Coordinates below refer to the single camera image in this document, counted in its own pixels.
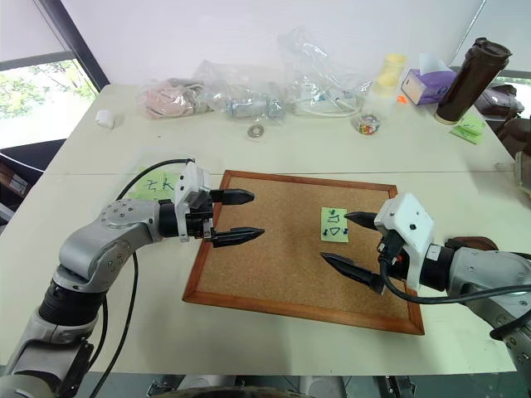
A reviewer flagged clear glass jar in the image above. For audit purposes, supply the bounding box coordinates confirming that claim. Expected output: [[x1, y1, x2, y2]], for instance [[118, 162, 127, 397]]
[[352, 112, 383, 138]]

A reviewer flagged purple tissue box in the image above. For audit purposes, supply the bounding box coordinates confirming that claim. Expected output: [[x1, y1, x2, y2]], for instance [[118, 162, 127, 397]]
[[399, 53, 458, 107]]

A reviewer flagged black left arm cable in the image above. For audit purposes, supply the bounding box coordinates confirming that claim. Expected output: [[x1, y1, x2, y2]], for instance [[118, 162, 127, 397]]
[[85, 158, 197, 398]]

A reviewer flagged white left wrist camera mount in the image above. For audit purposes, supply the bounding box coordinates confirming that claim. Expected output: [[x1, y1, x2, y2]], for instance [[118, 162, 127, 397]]
[[173, 162, 213, 243]]

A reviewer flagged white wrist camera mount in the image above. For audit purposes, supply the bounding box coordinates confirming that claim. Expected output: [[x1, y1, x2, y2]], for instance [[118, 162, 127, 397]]
[[173, 162, 213, 243], [373, 192, 435, 289]]

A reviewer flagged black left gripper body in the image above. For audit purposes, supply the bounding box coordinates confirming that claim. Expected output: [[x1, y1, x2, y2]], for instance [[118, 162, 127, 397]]
[[184, 188, 218, 242]]

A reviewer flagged clear plastic object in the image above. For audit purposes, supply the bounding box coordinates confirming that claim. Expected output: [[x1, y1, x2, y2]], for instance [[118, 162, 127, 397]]
[[495, 151, 531, 196]]

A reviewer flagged green note with drawings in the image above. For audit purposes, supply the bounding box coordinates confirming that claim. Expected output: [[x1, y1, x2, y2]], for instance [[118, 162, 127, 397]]
[[320, 206, 350, 242]]

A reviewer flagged clear bag with metal parts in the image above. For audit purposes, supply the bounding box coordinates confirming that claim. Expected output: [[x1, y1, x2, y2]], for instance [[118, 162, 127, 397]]
[[191, 60, 291, 122]]

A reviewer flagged clear tube with yellow cups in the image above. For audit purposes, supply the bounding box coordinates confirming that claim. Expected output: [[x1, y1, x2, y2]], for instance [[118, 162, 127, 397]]
[[364, 52, 410, 121]]

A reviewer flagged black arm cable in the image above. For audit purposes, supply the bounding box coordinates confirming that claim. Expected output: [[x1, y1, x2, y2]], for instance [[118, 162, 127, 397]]
[[85, 158, 197, 398], [378, 247, 531, 308]]

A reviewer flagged brown chair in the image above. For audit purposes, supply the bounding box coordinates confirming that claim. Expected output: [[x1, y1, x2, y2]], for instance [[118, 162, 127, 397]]
[[495, 114, 531, 157]]

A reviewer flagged dark window frame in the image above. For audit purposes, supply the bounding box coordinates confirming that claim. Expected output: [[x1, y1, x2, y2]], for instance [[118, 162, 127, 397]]
[[0, 0, 110, 95]]

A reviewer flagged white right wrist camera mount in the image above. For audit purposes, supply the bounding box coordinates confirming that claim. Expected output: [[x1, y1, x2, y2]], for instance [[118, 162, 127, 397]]
[[373, 192, 435, 289]]

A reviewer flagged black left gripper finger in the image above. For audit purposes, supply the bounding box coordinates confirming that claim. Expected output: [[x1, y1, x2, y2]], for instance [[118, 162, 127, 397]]
[[210, 226, 266, 250], [210, 188, 256, 206]]

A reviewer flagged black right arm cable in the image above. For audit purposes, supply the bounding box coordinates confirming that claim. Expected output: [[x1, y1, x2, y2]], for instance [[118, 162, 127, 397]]
[[378, 247, 531, 308]]

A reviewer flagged wood framed cork board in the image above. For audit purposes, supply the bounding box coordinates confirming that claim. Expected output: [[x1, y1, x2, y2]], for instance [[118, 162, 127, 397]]
[[182, 169, 426, 337]]

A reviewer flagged brown rounded object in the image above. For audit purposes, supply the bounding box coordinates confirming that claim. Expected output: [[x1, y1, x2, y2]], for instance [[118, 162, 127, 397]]
[[446, 235, 500, 251]]

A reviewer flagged plastic bag with pink contents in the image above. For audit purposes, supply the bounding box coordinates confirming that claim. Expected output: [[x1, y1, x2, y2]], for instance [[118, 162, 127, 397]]
[[136, 76, 200, 122]]

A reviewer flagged green note with handwriting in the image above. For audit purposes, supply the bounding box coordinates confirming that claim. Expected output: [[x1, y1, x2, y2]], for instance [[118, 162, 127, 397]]
[[132, 165, 184, 203]]

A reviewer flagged dark shelf with boxes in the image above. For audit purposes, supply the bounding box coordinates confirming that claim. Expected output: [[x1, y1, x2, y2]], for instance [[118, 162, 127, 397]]
[[0, 144, 66, 227]]

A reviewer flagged green sticky note pad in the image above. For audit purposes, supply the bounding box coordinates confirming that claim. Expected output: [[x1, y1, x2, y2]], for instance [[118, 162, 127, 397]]
[[450, 114, 486, 145]]

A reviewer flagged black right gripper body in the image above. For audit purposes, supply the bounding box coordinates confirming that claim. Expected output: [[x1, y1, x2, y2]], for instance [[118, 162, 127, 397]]
[[376, 230, 411, 284]]

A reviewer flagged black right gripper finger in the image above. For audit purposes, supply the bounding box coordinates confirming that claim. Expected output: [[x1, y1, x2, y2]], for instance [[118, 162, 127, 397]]
[[319, 251, 386, 297], [343, 211, 379, 229]]

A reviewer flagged brown tumbler with lid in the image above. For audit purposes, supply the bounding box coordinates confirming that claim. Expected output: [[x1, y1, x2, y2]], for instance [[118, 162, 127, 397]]
[[433, 36, 514, 125]]

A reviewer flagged dark brown bag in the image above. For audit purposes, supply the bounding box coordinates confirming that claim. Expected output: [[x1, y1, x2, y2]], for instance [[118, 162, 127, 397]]
[[472, 84, 526, 122]]

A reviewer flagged clear bag with white cable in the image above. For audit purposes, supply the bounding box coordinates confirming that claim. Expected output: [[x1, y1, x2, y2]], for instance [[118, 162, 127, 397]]
[[276, 27, 373, 119]]

